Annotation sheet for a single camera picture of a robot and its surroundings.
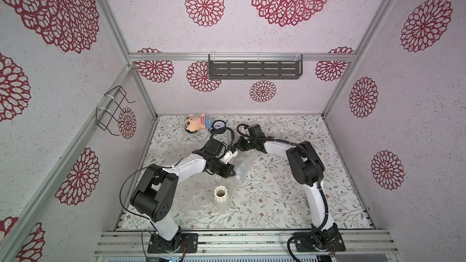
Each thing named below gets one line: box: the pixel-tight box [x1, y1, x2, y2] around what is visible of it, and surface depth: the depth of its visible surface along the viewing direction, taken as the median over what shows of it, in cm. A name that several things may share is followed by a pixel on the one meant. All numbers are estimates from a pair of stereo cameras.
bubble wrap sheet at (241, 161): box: [229, 149, 258, 182], surface depth 93 cm
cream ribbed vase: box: [213, 185, 229, 213], surface depth 73 cm
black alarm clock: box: [208, 120, 227, 135], surface depth 115 cm
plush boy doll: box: [184, 112, 214, 133], surface depth 108 cm
